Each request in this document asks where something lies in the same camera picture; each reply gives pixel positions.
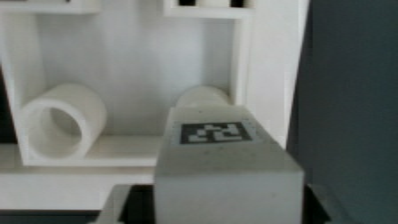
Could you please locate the white chair seat block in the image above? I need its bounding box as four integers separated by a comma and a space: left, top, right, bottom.
0, 0, 312, 210

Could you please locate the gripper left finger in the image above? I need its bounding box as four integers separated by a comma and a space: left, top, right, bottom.
100, 185, 157, 224

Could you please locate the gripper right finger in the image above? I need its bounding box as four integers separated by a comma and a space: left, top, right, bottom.
301, 183, 358, 224

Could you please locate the white chair leg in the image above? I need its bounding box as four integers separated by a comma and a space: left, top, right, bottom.
155, 86, 305, 224

